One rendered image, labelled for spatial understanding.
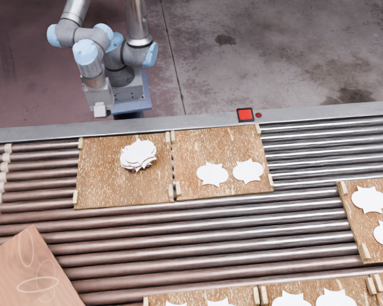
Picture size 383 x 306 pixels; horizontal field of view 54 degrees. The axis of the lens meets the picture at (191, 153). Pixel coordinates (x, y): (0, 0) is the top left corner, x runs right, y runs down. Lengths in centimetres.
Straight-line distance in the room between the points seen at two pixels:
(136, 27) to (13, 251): 100
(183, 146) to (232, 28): 221
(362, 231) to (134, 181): 94
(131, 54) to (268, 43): 208
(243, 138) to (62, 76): 208
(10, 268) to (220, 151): 94
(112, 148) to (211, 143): 45
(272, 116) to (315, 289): 81
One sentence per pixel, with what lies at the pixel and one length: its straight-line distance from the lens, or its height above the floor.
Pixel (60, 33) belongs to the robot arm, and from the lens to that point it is 141.
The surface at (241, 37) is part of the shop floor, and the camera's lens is 365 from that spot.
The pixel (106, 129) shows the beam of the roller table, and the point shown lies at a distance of 181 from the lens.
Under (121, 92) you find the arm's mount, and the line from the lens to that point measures 190.
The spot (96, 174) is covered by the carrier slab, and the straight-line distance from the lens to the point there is 166.
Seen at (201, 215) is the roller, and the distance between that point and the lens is 155.
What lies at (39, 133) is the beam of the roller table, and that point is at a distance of 189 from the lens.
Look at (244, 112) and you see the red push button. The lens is 183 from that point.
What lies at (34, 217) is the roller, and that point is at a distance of 167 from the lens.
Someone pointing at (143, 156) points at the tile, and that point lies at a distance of 157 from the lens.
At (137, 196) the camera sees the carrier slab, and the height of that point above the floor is 94.
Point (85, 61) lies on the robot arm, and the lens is 128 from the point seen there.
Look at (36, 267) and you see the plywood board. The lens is 145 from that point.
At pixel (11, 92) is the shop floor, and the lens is 347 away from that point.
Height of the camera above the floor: 234
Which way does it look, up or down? 58 degrees down
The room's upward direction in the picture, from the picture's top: straight up
